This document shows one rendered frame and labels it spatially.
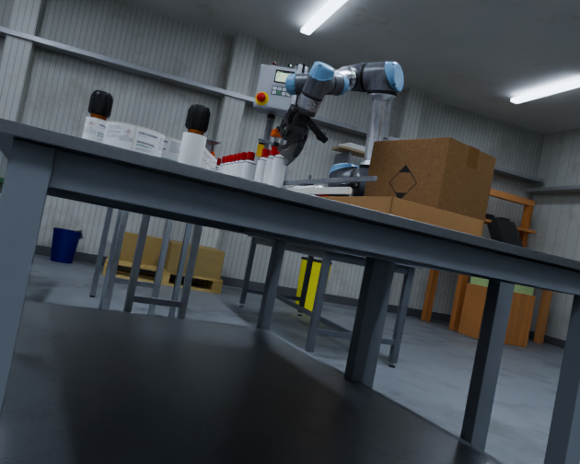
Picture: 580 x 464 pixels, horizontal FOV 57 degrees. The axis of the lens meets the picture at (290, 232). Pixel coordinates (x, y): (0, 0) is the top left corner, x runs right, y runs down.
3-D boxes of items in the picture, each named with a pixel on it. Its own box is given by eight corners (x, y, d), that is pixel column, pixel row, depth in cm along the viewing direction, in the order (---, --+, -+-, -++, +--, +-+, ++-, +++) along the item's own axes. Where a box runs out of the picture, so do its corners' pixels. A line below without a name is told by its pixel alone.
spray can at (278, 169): (262, 199, 197) (273, 145, 198) (275, 202, 199) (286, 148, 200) (269, 199, 192) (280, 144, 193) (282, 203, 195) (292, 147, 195)
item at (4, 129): (17, 176, 263) (17, 172, 263) (286, 232, 330) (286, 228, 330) (-12, 129, 75) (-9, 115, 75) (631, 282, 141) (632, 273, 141)
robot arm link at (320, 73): (342, 71, 175) (328, 69, 168) (328, 102, 180) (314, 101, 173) (323, 61, 178) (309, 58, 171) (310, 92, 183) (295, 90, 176)
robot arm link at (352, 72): (349, 63, 227) (282, 68, 189) (372, 62, 221) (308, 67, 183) (349, 91, 230) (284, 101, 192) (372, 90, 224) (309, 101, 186)
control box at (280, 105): (257, 112, 239) (265, 71, 239) (294, 118, 236) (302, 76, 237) (251, 106, 229) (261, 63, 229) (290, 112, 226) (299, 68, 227)
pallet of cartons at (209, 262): (209, 284, 742) (216, 248, 743) (223, 295, 650) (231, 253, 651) (103, 267, 698) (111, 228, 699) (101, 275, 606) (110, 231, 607)
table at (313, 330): (234, 305, 576) (248, 233, 578) (303, 315, 601) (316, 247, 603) (302, 357, 367) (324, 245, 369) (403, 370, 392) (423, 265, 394)
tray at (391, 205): (318, 211, 136) (320, 196, 137) (399, 230, 148) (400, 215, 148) (388, 215, 110) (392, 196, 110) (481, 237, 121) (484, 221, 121)
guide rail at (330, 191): (217, 194, 239) (218, 190, 239) (220, 194, 239) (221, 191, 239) (346, 193, 142) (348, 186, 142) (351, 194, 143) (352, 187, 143)
